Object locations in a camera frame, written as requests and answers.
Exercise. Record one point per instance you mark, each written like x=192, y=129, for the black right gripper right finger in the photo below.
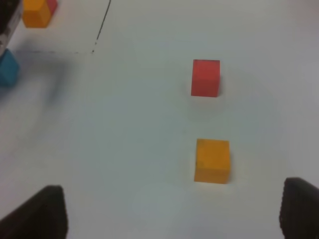
x=299, y=212

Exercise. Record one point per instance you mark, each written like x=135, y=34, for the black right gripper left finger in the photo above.
x=43, y=216

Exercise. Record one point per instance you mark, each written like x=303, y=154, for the blue block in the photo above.
x=9, y=69

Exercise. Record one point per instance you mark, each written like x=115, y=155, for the template orange block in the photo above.
x=36, y=13

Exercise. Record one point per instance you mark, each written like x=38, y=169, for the template red block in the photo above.
x=52, y=5

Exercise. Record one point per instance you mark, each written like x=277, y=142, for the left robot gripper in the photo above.
x=10, y=15

